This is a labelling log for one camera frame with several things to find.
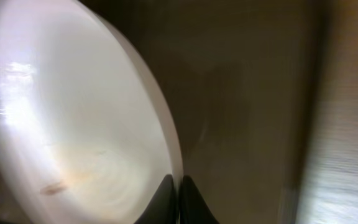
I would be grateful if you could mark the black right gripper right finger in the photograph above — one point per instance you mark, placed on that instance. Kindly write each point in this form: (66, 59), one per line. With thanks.
(193, 208)

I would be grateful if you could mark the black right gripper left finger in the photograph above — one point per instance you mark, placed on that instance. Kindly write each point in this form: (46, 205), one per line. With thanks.
(162, 208)

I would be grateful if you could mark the white plate back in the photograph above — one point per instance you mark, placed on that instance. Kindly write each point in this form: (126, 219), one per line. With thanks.
(86, 135)

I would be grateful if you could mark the brown plastic tray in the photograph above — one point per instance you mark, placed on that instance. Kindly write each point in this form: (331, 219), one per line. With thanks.
(235, 76)

